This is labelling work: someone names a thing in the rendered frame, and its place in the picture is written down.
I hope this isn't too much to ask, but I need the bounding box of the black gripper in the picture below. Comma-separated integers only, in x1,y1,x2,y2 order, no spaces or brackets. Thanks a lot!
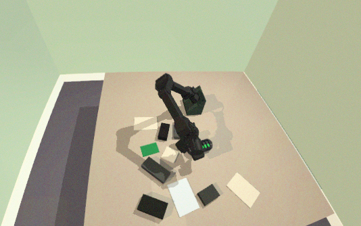
190,153,205,161

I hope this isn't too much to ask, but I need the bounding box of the green flat rectangular card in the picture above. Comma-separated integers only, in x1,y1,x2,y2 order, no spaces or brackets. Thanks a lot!
140,143,159,157

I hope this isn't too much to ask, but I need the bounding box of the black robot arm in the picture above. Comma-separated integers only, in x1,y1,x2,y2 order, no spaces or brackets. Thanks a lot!
155,73,204,156

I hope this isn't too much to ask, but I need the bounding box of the dark grey controller unit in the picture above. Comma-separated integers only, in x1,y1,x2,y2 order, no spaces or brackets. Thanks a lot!
188,139,213,155

